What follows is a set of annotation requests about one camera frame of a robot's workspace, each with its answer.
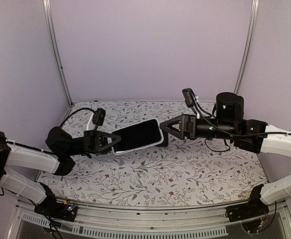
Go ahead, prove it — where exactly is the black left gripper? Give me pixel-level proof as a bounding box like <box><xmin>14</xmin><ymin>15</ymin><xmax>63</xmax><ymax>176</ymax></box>
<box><xmin>65</xmin><ymin>129</ymin><xmax>123</xmax><ymax>156</ymax></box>

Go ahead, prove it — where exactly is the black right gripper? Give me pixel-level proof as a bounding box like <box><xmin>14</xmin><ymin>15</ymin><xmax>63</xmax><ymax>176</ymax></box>
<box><xmin>160</xmin><ymin>114</ymin><xmax>235</xmax><ymax>140</ymax></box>

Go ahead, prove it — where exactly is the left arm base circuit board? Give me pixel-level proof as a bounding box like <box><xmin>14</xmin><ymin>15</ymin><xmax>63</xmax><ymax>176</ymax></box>
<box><xmin>34</xmin><ymin>183</ymin><xmax>78</xmax><ymax>222</ymax></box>

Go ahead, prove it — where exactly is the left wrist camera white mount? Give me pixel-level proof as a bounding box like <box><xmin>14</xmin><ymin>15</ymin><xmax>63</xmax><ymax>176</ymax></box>
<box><xmin>86</xmin><ymin>108</ymin><xmax>106</xmax><ymax>130</ymax></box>

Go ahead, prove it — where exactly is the black sleeved left camera cable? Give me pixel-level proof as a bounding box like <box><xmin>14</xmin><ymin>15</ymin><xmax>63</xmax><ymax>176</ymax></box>
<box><xmin>60</xmin><ymin>107</ymin><xmax>97</xmax><ymax>127</ymax></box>

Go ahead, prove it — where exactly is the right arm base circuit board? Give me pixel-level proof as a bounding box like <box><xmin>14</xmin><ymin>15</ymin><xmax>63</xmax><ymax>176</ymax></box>
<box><xmin>225</xmin><ymin>184</ymin><xmax>277</xmax><ymax>235</ymax></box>

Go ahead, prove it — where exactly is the black smartphone with white edge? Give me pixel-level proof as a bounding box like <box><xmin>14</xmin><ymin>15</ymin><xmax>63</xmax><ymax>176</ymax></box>
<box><xmin>111</xmin><ymin>119</ymin><xmax>164</xmax><ymax>155</ymax></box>

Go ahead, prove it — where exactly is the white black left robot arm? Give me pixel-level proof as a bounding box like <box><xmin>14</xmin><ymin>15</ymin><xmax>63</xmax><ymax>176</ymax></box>
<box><xmin>0</xmin><ymin>126</ymin><xmax>121</xmax><ymax>216</ymax></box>

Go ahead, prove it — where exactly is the aluminium front rail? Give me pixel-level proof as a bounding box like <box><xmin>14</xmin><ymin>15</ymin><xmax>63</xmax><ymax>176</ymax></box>
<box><xmin>7</xmin><ymin>199</ymin><xmax>291</xmax><ymax>239</ymax></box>

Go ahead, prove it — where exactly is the floral patterned table mat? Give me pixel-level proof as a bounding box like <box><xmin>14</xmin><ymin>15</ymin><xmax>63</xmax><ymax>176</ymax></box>
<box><xmin>35</xmin><ymin>101</ymin><xmax>268</xmax><ymax>207</ymax></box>

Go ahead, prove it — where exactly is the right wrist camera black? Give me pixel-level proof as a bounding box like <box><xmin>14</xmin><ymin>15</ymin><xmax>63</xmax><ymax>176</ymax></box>
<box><xmin>182</xmin><ymin>88</ymin><xmax>200</xmax><ymax>119</ymax></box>

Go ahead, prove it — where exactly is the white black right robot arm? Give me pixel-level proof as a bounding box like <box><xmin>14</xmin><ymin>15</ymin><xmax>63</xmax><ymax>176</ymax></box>
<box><xmin>160</xmin><ymin>88</ymin><xmax>291</xmax><ymax>157</ymax></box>

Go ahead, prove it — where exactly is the left aluminium frame post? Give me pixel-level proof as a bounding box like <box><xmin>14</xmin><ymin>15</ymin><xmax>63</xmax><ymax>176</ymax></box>
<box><xmin>42</xmin><ymin>0</ymin><xmax>73</xmax><ymax>107</ymax></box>

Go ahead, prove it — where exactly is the right aluminium frame post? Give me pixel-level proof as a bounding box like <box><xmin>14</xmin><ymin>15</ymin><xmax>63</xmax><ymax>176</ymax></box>
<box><xmin>234</xmin><ymin>0</ymin><xmax>260</xmax><ymax>94</ymax></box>

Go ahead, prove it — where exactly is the aluminium frame post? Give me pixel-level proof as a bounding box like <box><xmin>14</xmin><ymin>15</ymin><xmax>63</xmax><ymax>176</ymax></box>
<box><xmin>42</xmin><ymin>0</ymin><xmax>73</xmax><ymax>107</ymax></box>
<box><xmin>234</xmin><ymin>0</ymin><xmax>260</xmax><ymax>94</ymax></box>

